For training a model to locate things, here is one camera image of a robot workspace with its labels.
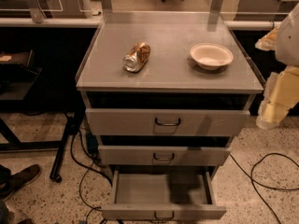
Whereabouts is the black floor cable right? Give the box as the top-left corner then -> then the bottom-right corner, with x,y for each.
229,152 -> 299,224

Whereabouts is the crushed gold soda can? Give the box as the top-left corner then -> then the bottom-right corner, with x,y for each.
122,42 -> 150,73

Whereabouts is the grey middle drawer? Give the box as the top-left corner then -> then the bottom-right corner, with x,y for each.
99,146 -> 230,166

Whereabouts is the grey drawer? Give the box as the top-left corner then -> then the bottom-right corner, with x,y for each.
102,171 -> 226,221
86,108 -> 249,136
99,146 -> 230,166

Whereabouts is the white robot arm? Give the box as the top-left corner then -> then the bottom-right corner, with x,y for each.
255,5 -> 299,130

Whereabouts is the black table frame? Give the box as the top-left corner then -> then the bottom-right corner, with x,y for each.
0,49 -> 85,183

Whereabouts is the white paper bowl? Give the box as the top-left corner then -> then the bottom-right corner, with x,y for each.
190,43 -> 234,71

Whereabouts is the grey bottom drawer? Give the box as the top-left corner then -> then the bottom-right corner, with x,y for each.
102,171 -> 226,221

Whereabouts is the white horizontal rail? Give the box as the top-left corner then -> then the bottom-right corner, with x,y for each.
0,18 -> 281,31

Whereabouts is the black floor cable left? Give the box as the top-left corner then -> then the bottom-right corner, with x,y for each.
69,128 -> 125,224

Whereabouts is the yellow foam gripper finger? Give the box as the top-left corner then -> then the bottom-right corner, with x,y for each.
256,66 -> 299,130
255,26 -> 278,51

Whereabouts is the grey drawer cabinet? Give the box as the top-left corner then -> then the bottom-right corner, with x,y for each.
75,10 -> 266,179

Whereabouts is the black floor cable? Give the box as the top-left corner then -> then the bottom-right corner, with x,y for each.
229,152 -> 299,224
69,128 -> 125,224

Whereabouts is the grey top drawer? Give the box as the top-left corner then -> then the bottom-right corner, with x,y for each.
86,108 -> 249,136

